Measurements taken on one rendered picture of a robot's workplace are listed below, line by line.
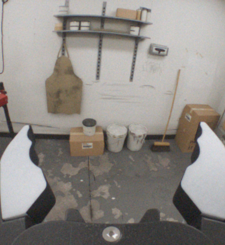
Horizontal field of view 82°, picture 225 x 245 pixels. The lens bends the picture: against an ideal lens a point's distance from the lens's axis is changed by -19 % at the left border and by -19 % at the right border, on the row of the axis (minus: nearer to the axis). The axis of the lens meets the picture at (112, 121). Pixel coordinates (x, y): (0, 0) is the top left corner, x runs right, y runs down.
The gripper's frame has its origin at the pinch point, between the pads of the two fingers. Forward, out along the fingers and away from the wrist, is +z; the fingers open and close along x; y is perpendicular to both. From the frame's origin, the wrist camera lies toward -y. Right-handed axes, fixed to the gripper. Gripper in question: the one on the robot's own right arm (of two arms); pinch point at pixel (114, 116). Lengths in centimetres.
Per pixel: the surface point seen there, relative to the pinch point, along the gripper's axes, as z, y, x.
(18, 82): 185, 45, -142
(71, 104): 190, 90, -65
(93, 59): 201, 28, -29
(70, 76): 192, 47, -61
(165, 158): 169, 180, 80
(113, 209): 75, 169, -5
